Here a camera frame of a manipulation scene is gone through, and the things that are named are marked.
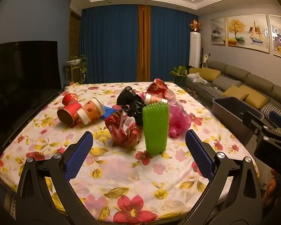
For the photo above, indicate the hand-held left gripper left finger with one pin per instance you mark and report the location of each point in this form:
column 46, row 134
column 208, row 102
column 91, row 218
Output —
column 79, row 154

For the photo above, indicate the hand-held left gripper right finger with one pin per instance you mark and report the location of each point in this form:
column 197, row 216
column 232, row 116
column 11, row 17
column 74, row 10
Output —
column 199, row 154

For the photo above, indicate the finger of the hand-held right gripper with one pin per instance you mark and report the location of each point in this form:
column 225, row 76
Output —
column 250, row 119
column 278, row 120

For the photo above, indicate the grey plastic bin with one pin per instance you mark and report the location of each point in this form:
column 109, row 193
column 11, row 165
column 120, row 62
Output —
column 227, row 112

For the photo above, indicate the pink plastic bag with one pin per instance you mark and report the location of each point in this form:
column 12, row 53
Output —
column 178, row 121

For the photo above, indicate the red paper cup gold inside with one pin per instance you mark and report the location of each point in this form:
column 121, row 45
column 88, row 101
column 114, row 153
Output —
column 69, row 114

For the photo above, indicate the orange patterned paper cup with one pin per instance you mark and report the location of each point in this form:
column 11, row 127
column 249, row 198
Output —
column 154, row 99
column 91, row 111

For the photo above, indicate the red patterned plastic bag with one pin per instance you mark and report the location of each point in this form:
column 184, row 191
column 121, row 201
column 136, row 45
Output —
column 124, row 131
column 158, row 89

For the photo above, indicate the green spiky plastic cylinder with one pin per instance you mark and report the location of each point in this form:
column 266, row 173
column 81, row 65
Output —
column 155, row 129

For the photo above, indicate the blue textured pad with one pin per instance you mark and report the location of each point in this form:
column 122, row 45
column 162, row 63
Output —
column 110, row 112

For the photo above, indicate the red patterned paper cup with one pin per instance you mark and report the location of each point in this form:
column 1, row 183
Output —
column 70, row 99

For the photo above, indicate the black plastic bag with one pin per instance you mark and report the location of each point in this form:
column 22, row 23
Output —
column 131, row 100

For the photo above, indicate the black white patterned cushion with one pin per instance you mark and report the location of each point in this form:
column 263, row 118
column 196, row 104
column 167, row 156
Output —
column 267, row 111
column 226, row 83

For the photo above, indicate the yellow cushion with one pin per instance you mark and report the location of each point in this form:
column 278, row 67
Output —
column 209, row 74
column 255, row 98
column 234, row 91

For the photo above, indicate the floral tablecloth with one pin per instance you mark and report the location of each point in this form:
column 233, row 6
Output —
column 121, row 168

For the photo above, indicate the grey sofa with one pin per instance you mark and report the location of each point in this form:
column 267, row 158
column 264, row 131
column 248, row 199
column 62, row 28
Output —
column 238, row 71

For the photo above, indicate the dark coffee table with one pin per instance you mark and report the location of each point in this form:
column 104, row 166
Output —
column 203, row 100

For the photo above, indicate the glass jar on coffee table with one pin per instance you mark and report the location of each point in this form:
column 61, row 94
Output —
column 191, row 93

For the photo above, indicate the white cloth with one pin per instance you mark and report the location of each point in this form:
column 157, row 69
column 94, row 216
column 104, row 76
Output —
column 197, row 78

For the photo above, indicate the white handheld vacuum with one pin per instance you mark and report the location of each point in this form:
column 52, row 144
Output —
column 205, row 61

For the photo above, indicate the black cloth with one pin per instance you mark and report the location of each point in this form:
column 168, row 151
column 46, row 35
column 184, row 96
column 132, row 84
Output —
column 190, row 68

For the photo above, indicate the gold plant stand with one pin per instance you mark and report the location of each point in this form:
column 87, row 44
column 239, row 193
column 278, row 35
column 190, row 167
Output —
column 71, row 73

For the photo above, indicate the green plant in dark pot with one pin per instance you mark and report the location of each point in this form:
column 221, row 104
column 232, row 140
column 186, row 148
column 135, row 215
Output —
column 179, row 73

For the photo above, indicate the sailboat and tree painting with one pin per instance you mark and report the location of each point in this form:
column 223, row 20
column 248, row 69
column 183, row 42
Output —
column 247, row 32

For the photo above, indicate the white standing air conditioner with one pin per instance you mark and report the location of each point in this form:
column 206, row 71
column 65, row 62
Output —
column 195, row 49

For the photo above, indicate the trailing plant in white pot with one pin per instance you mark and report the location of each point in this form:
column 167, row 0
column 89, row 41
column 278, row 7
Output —
column 75, row 62

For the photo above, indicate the black television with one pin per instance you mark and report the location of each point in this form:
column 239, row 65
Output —
column 21, row 82

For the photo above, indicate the small landscape painting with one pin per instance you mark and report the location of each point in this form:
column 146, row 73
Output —
column 217, row 31

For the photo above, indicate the red gold flower decoration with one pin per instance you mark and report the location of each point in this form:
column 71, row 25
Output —
column 195, row 25

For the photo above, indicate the blue curtain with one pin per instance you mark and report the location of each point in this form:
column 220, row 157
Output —
column 171, row 44
column 107, row 44

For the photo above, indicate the orange curtain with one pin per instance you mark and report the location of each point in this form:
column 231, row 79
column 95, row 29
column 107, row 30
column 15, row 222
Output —
column 144, row 44

